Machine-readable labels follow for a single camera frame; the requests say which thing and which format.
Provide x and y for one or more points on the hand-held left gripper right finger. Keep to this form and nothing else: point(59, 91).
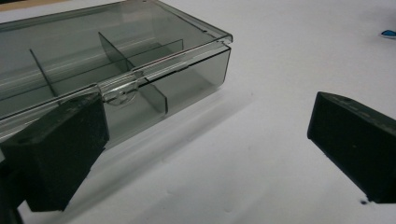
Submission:
point(358, 143)

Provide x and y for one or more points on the small blue and white object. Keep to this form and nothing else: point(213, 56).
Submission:
point(389, 33)

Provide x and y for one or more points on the transparent grey compartment box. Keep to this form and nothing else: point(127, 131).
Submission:
point(155, 25)

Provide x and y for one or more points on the white table cover sheet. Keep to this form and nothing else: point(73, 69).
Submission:
point(249, 155)

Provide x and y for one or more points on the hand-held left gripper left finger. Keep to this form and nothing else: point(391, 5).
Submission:
point(59, 149)

